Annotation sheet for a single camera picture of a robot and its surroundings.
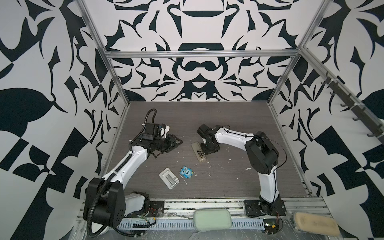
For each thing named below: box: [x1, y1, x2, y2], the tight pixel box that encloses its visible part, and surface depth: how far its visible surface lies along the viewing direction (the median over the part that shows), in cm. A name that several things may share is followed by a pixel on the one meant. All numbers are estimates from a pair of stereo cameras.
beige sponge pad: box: [294, 212, 340, 237], surface depth 69 cm
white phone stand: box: [158, 167, 180, 190], surface depth 85 cm
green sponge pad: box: [193, 209, 232, 231], surface depth 71 cm
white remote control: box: [191, 141, 206, 162], surface depth 93 cm
